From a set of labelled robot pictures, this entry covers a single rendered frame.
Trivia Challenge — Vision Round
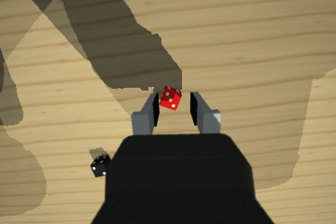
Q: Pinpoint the black die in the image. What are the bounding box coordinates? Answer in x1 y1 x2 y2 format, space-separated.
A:
91 155 111 177

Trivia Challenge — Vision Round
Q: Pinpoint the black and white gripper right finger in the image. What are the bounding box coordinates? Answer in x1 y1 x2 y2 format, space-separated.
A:
190 91 221 133

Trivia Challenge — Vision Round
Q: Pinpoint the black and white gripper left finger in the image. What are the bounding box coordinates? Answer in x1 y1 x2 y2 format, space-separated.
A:
131 93 160 135

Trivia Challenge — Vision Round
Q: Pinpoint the red die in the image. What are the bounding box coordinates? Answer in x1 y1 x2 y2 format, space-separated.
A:
160 86 182 110

